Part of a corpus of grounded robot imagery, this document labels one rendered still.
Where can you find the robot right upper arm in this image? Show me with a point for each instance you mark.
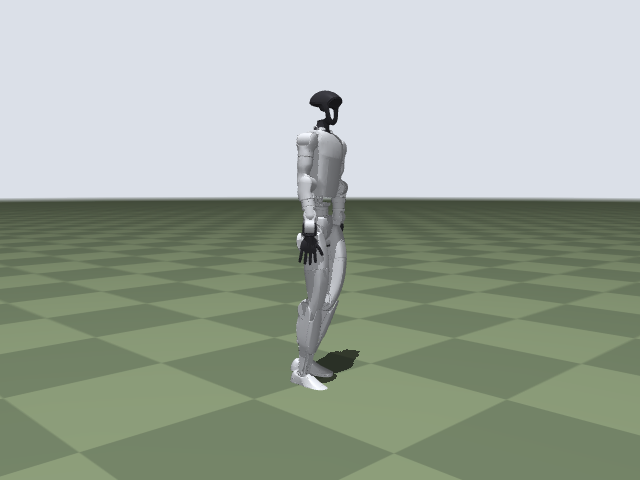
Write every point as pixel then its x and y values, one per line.
pixel 306 144

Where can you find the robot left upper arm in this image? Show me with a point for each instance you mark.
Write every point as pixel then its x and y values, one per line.
pixel 343 187

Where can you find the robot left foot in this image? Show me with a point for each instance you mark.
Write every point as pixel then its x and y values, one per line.
pixel 316 369

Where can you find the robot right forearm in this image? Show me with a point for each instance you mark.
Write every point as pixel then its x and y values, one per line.
pixel 306 197

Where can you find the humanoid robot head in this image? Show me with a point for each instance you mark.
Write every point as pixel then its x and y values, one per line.
pixel 325 100

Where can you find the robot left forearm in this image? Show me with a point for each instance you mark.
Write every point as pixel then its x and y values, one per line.
pixel 338 208

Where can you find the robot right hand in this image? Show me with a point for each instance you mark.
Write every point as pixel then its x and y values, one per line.
pixel 309 245

